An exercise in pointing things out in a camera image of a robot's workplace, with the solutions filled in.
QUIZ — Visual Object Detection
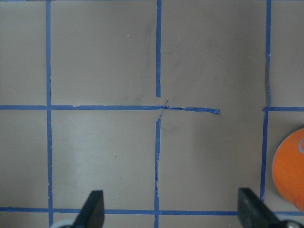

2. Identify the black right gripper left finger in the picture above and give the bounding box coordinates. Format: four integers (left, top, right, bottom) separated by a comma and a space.
72, 190, 105, 228

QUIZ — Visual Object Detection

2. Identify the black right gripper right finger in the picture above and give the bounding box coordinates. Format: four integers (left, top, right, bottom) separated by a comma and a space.
237, 188, 303, 228

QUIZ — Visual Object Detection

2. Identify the orange can container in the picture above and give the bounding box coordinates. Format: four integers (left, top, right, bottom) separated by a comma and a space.
272, 129, 304, 211

